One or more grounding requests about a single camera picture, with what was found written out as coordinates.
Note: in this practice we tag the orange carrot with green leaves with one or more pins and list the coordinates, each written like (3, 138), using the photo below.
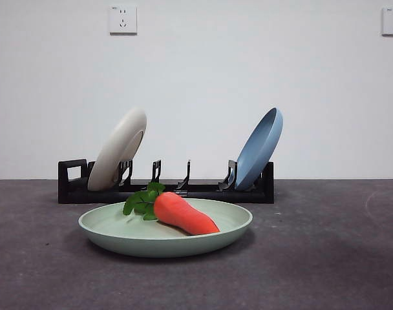
(186, 216)

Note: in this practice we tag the green plate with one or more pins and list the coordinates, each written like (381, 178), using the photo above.
(164, 243)

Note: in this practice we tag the blue plate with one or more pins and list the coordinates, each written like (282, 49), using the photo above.
(257, 151)

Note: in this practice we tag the cream plate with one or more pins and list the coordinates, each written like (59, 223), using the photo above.
(115, 151)

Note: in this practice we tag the black plate rack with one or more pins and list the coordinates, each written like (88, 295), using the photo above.
(70, 193)

